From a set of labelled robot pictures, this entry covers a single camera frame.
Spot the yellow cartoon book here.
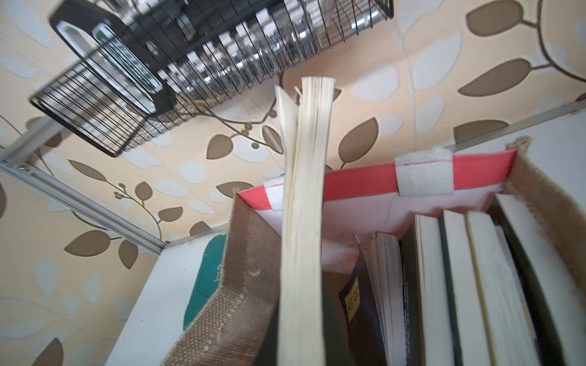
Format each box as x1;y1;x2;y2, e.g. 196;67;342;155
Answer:
465;211;540;365

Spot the black wolf cover book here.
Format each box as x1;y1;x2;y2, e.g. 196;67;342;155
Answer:
439;210;491;365

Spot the black wire basket back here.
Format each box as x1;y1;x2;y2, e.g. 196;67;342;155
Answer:
30;0;395;157

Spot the navy book barcode back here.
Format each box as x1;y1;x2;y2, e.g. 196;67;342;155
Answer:
254;76;354;365

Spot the black socket wrench set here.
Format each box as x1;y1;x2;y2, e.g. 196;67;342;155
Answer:
49;1;336;116

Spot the burlap canvas bag red front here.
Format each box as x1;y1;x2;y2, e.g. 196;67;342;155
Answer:
164;137;585;365

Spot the green plastic tool case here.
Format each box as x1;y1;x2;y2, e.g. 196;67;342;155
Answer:
183;234;227;331

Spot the aluminium frame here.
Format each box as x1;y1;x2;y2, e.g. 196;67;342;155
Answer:
1;100;585;256

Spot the black brown cover book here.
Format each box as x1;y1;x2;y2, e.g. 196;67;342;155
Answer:
399;215;456;365

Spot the blue book yellow label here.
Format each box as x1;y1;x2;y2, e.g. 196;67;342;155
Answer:
488;194;585;365

